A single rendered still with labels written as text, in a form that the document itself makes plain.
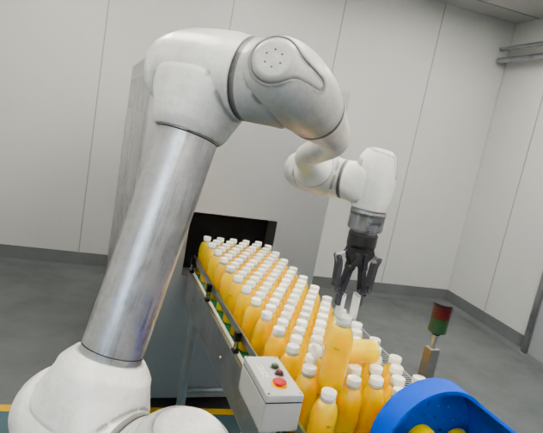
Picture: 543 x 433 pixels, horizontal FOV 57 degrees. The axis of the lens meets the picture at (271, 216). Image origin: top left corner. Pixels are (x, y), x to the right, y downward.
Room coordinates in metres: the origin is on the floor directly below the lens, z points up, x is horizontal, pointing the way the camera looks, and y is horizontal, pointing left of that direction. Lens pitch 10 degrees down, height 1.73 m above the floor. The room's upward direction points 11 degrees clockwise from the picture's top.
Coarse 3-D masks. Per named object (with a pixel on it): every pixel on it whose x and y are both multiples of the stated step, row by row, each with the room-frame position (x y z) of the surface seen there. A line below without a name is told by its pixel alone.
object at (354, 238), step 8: (352, 232) 1.24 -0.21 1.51; (352, 240) 1.23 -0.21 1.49; (360, 240) 1.22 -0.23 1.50; (368, 240) 1.22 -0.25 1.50; (376, 240) 1.24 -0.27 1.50; (352, 248) 1.24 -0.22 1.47; (360, 248) 1.25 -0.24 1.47; (368, 248) 1.22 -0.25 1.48; (352, 256) 1.24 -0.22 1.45; (360, 256) 1.25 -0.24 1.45; (360, 264) 1.25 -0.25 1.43
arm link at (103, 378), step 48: (192, 48) 0.79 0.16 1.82; (192, 96) 0.77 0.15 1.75; (192, 144) 0.78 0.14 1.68; (144, 192) 0.76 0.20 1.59; (192, 192) 0.78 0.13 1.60; (144, 240) 0.74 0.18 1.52; (144, 288) 0.73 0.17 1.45; (96, 336) 0.71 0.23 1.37; (144, 336) 0.73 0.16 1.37; (48, 384) 0.68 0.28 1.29; (96, 384) 0.67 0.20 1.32; (144, 384) 0.72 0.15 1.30; (48, 432) 0.65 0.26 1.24; (96, 432) 0.64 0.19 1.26
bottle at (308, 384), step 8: (304, 376) 1.29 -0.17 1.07; (312, 376) 1.29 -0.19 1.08; (296, 384) 1.29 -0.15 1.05; (304, 384) 1.28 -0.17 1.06; (312, 384) 1.28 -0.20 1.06; (304, 392) 1.27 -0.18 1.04; (312, 392) 1.28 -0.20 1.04; (304, 400) 1.27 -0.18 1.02; (312, 400) 1.28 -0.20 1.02; (304, 408) 1.27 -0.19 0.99; (304, 416) 1.27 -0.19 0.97; (304, 424) 1.27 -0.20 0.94; (288, 432) 1.28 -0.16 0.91
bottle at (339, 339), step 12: (336, 324) 1.26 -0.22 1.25; (336, 336) 1.23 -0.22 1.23; (348, 336) 1.23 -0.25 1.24; (324, 348) 1.26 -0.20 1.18; (336, 348) 1.23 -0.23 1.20; (348, 348) 1.23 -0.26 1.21; (324, 360) 1.24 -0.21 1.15; (336, 360) 1.23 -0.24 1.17; (348, 360) 1.24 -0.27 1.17; (324, 372) 1.24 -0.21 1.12; (336, 372) 1.23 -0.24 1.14; (324, 384) 1.23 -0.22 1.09; (336, 384) 1.23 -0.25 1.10
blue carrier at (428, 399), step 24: (432, 384) 1.06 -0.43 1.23; (456, 384) 1.10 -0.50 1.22; (384, 408) 1.04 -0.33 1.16; (408, 408) 1.00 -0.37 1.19; (432, 408) 1.09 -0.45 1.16; (456, 408) 1.11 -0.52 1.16; (480, 408) 1.05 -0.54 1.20; (384, 432) 1.00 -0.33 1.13; (480, 432) 1.09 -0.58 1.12; (504, 432) 1.01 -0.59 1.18
